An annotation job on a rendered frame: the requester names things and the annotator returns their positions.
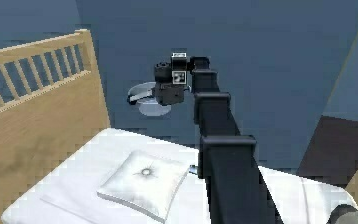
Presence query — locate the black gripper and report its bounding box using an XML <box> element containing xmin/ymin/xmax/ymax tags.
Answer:
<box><xmin>126</xmin><ymin>61</ymin><xmax>187</xmax><ymax>107</ymax></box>

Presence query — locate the light wooden bed white mattress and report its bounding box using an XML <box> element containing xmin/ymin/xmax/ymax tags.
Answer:
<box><xmin>0</xmin><ymin>28</ymin><xmax>358</xmax><ymax>224</ymax></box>

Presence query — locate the white square pillow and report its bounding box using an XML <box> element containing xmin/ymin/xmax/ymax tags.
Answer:
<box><xmin>96</xmin><ymin>149</ymin><xmax>191</xmax><ymax>224</ymax></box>

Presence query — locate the grey rounded cushion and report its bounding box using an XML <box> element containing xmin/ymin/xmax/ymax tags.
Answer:
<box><xmin>326</xmin><ymin>203</ymin><xmax>358</xmax><ymax>224</ymax></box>

